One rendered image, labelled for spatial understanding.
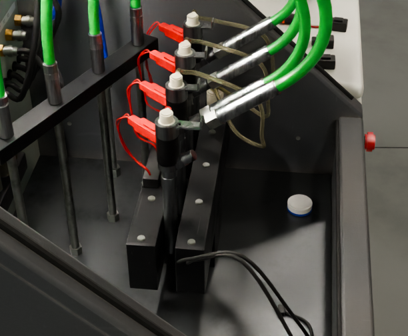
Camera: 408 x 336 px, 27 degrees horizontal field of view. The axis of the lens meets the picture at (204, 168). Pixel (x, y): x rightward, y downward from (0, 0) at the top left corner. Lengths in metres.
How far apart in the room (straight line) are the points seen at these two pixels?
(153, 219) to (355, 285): 0.27
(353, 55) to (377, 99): 1.71
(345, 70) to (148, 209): 0.46
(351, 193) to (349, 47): 0.36
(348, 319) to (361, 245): 0.13
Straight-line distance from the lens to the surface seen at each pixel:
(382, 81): 3.25
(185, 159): 1.01
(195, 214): 1.09
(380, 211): 2.64
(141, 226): 1.08
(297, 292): 1.21
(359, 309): 1.03
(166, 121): 0.98
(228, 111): 0.96
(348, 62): 1.42
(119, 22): 1.29
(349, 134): 1.30
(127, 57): 1.19
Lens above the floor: 1.70
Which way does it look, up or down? 38 degrees down
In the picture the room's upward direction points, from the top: 1 degrees counter-clockwise
